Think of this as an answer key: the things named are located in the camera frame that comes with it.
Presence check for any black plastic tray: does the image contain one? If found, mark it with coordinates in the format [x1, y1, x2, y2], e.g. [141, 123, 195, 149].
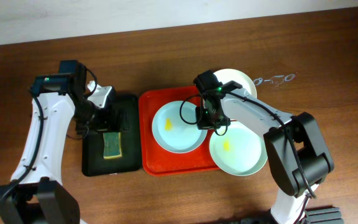
[82, 94, 142, 177]

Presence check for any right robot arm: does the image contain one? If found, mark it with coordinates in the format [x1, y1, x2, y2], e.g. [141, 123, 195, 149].
[193, 70, 334, 223]

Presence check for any red plastic tray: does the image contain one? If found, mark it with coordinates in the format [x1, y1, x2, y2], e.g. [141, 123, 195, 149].
[139, 86, 220, 176]

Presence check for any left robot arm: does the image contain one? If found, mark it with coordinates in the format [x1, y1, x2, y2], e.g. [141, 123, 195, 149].
[0, 60, 123, 223]

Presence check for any yellow stain on blue plate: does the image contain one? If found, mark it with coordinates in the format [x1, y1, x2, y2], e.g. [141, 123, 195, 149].
[165, 118, 173, 131]

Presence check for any green and yellow sponge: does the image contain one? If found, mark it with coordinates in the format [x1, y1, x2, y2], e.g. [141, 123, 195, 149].
[103, 132, 122, 159]

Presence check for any light green plate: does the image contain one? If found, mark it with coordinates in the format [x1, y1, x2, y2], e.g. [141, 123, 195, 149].
[209, 121, 267, 176]

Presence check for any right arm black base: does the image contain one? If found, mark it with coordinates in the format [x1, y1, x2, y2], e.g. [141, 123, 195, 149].
[268, 206, 344, 224]

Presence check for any light blue plate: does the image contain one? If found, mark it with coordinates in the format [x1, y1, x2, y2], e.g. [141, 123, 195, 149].
[152, 101, 208, 154]

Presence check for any yellow stain on green plate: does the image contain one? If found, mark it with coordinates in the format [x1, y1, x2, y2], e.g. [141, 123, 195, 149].
[223, 139, 231, 152]

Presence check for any white plate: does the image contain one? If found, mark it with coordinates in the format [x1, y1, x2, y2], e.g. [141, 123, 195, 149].
[213, 68, 257, 98]

